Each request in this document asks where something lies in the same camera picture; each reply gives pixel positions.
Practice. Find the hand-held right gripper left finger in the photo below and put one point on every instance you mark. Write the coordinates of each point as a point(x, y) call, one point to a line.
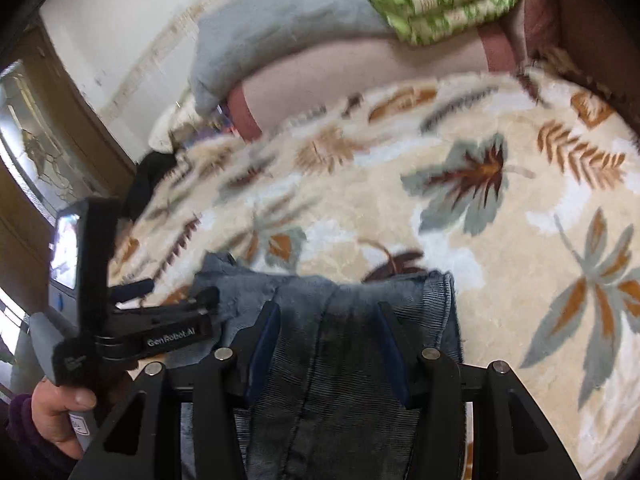
point(261, 355)

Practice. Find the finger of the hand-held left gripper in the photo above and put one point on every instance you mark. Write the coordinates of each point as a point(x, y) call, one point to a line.
point(200, 305)
point(135, 291)

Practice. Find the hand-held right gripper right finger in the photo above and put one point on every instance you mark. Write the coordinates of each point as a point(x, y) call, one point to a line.
point(395, 360)

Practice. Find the grey denim pants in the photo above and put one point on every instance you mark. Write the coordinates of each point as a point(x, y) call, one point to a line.
point(340, 360)

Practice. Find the person's left forearm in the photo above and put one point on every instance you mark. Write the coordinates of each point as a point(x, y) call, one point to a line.
point(25, 450)

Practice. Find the person's left hand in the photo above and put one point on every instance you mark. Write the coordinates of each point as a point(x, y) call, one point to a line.
point(50, 410)

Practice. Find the black garment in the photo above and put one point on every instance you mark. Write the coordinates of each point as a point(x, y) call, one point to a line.
point(150, 180)

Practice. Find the wooden door with glass panel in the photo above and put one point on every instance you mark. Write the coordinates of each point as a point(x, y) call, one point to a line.
point(107, 130)

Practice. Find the white floral pillow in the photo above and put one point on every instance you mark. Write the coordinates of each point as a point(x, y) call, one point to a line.
point(170, 130)

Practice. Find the leaf print blanket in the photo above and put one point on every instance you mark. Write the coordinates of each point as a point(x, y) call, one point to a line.
point(450, 210)

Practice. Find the purple plastic packets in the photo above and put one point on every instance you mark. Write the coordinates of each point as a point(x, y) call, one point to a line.
point(222, 120)

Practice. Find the grey quilted pillow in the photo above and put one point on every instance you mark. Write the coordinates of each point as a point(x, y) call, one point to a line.
point(280, 35)

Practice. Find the pink maroon sofa bolster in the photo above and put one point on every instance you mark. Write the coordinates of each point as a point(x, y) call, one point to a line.
point(375, 70)

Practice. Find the green patterned blanket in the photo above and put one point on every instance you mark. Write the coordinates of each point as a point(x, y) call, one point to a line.
point(440, 5)

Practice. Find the pink maroon sofa backrest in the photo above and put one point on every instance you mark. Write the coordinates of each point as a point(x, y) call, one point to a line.
point(590, 20)

